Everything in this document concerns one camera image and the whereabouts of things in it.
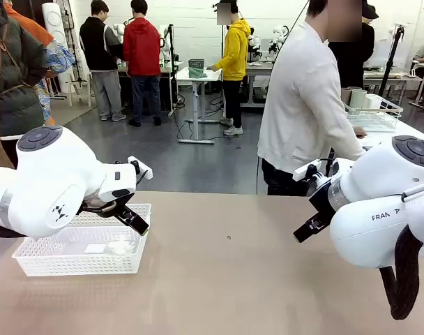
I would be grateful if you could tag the person in yellow hoodie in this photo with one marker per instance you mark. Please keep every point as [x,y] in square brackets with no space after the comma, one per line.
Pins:
[236,52]

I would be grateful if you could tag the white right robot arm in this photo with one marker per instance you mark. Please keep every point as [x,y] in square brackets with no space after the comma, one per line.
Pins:
[372,181]

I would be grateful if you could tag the mannequin in green jacket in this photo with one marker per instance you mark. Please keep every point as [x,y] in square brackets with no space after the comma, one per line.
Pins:
[16,87]

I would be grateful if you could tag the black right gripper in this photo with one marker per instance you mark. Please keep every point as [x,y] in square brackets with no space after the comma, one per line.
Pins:
[323,200]

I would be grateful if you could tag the white side table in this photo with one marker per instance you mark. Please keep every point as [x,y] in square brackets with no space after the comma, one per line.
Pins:
[410,130]

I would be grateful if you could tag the person in black vest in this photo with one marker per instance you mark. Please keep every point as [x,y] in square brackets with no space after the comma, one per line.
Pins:
[97,45]

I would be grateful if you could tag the dark work table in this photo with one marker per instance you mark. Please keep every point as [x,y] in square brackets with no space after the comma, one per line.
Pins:
[170,67]

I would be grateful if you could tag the person's right forearm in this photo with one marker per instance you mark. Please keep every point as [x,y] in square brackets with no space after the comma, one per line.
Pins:
[344,115]

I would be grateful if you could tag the mannequin in blue patterned dress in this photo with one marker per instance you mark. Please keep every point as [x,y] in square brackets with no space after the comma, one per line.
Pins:
[60,57]

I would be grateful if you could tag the sage green cup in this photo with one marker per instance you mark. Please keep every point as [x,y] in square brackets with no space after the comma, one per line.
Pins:
[358,101]

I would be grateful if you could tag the person in red hoodie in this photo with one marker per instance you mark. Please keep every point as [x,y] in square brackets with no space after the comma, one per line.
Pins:
[142,45]

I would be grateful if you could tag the black tripod stand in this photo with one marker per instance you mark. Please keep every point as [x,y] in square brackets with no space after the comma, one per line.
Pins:
[393,56]

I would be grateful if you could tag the white perforated plastic basket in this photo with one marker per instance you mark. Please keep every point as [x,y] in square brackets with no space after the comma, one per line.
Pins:
[93,258]

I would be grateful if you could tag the person in white sweater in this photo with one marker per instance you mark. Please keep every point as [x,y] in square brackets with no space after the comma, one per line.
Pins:
[295,104]

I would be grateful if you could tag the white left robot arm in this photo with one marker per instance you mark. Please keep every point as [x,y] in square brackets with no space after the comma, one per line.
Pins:
[58,167]

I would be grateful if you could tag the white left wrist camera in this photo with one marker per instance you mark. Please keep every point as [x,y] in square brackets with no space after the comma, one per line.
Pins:
[144,171]

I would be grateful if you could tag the person in black top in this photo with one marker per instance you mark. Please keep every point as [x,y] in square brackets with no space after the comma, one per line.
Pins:
[351,59]

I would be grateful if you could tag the person's right hand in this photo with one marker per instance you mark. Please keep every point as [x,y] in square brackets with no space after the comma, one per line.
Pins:
[360,132]

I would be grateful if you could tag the white step stool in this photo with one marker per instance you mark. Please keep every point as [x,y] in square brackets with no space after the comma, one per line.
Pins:
[80,87]

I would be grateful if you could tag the white standing desk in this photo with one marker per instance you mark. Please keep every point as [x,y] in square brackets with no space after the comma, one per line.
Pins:
[196,75]

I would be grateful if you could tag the tall white column appliance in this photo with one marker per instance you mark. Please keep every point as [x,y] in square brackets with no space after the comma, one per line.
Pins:
[53,17]

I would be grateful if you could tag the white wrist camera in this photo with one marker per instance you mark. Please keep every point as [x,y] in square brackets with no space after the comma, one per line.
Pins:
[302,171]
[144,171]

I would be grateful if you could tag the white cup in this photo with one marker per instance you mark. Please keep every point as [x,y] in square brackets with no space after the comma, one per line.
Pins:
[373,102]

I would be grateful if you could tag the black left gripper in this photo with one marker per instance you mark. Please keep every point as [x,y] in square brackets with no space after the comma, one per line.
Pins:
[100,207]

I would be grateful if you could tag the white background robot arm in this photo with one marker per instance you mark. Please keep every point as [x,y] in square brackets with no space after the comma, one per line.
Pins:
[165,45]
[278,36]
[254,43]

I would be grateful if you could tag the dark green small basket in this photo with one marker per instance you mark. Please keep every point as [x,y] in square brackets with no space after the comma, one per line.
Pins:
[197,63]

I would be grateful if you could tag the grey work table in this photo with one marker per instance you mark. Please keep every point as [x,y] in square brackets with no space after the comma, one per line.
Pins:
[259,68]

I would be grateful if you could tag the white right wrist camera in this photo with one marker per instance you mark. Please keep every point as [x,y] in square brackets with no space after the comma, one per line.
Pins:
[302,171]

